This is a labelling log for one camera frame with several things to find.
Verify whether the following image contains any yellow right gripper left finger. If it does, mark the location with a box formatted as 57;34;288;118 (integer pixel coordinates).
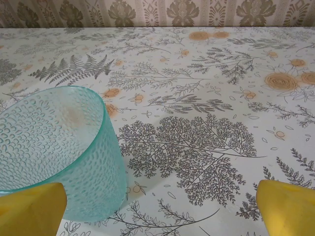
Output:
0;182;68;236

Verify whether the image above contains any floral patterned tablecloth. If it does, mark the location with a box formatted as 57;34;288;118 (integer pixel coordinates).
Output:
0;26;315;236

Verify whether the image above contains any teal textured plastic cup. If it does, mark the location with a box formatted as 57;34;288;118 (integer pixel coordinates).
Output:
0;85;127;221

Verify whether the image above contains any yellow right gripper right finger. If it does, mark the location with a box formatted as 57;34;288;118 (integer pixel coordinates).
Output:
255;179;315;236

